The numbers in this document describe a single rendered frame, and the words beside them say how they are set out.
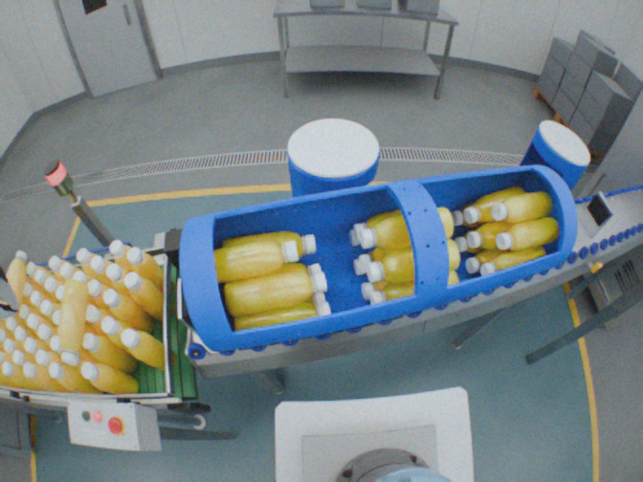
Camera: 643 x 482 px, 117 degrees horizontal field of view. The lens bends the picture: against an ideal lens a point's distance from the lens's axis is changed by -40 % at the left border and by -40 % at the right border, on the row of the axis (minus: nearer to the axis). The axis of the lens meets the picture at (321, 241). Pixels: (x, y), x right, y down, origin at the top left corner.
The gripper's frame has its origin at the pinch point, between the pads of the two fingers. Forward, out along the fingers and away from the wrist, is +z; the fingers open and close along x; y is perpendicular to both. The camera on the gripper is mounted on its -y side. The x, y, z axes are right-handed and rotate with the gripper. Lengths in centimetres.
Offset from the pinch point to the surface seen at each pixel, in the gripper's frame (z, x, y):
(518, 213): 22, -68, -62
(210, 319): 24.2, -17.9, -15.1
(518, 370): 130, -77, -142
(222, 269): 25.6, -27.2, -11.1
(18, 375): 41, 30, 33
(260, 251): 24.0, -33.2, -16.0
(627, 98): 36, -335, -212
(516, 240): 25, -63, -64
